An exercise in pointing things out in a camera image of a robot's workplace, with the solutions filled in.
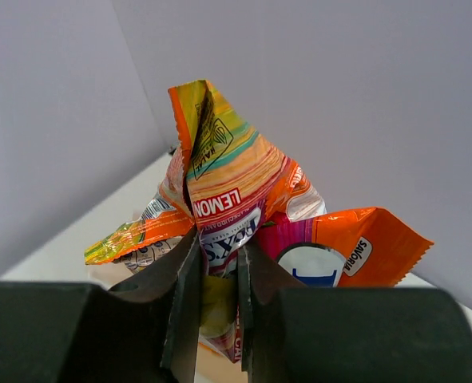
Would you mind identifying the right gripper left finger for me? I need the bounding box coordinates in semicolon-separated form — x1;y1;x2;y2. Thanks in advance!
0;230;201;382

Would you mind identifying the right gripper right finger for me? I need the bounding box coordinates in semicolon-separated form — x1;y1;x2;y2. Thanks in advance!
238;242;472;382

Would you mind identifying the colourful Fox's candy bag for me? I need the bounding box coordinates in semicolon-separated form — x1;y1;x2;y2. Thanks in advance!
84;80;432;362

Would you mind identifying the tan bag corner sliver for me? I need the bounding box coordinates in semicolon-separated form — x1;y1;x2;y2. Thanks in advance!
196;343;248;382

